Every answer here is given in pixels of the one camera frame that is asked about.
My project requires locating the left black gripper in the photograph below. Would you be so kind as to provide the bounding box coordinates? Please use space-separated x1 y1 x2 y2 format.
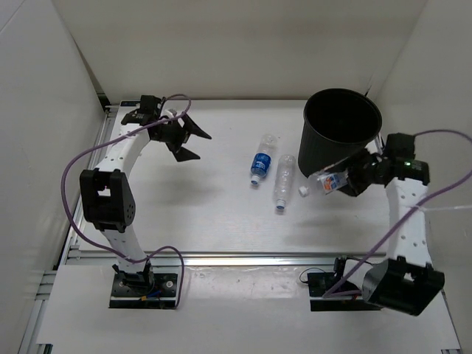
152 111 211 162

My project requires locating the orange label plastic bottle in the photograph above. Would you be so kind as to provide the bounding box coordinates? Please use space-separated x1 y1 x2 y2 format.
298 171 348 198

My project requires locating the blue label plastic bottle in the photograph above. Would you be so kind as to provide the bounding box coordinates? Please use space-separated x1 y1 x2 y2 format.
250 134 277 187

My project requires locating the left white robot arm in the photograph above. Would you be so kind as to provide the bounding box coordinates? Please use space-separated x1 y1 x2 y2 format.
80 108 211 295

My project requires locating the black plastic waste bin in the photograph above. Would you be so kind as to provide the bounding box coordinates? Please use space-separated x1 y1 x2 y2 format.
298 88 382 177

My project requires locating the clear plastic bottle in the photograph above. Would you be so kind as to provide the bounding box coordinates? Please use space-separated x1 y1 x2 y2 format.
274 155 296 213

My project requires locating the blue sticker label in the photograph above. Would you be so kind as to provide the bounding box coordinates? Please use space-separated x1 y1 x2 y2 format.
119 100 140 107

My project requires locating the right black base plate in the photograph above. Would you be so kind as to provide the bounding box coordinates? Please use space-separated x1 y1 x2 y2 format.
306 272 381 312

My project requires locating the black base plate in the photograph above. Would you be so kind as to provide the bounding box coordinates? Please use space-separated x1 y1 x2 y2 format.
108 273 179 310
306 272 381 312

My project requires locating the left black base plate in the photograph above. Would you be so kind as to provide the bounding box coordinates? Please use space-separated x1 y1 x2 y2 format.
108 273 179 310

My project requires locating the aluminium frame rail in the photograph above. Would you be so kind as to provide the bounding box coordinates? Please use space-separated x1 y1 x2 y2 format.
62 251 388 266

